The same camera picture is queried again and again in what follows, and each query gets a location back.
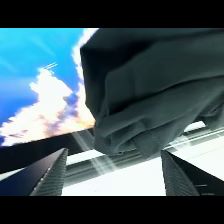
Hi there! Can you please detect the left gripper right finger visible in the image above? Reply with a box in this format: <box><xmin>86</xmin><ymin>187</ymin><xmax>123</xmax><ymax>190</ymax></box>
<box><xmin>160</xmin><ymin>149</ymin><xmax>224</xmax><ymax>197</ymax></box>

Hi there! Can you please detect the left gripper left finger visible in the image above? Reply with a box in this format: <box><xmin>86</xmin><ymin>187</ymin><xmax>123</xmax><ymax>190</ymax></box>
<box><xmin>0</xmin><ymin>147</ymin><xmax>70</xmax><ymax>197</ymax></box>

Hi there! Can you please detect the dark green garment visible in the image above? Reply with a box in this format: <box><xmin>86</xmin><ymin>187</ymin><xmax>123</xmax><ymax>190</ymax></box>
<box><xmin>79</xmin><ymin>28</ymin><xmax>224</xmax><ymax>158</ymax></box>

